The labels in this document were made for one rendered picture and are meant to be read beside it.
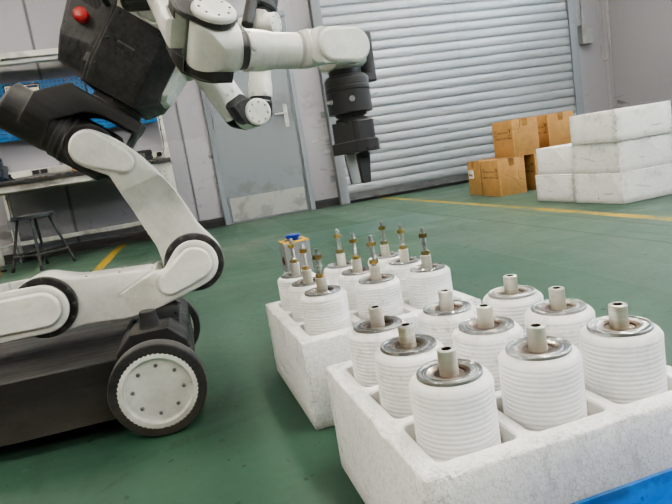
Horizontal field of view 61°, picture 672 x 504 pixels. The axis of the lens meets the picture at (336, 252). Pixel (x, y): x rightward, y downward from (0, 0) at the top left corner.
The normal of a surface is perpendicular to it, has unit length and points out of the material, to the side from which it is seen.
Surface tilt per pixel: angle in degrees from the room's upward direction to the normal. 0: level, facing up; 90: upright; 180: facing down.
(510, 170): 90
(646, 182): 90
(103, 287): 90
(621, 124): 90
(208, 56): 117
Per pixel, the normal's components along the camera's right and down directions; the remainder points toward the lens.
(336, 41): 0.49, 0.07
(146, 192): 0.40, 0.48
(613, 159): -0.95, 0.19
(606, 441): 0.28, 0.11
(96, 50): 0.04, 0.22
